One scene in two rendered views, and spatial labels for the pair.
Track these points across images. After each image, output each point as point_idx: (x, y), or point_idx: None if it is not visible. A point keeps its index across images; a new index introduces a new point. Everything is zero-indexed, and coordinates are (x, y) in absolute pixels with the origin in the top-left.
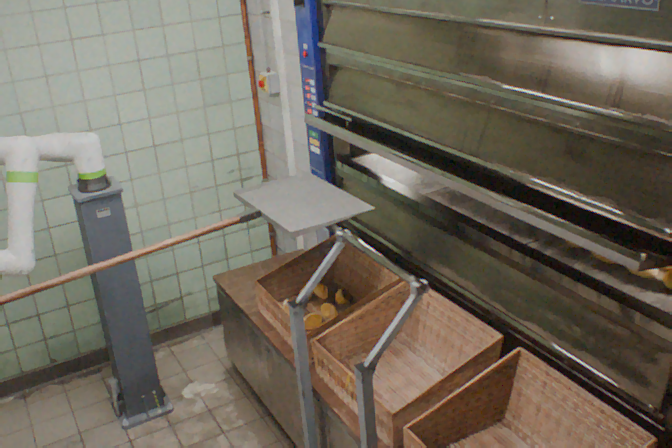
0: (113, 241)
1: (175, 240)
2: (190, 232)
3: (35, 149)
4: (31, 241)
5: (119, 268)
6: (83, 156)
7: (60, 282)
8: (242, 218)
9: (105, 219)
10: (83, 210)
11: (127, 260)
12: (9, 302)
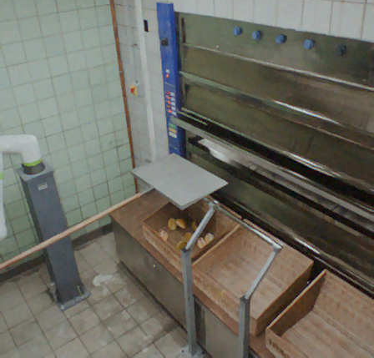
0: (49, 203)
1: (103, 214)
2: (113, 207)
3: (0, 157)
4: (2, 218)
5: (53, 219)
6: (27, 152)
7: (32, 252)
8: (144, 194)
9: (43, 190)
10: (29, 186)
11: (74, 231)
12: (0, 270)
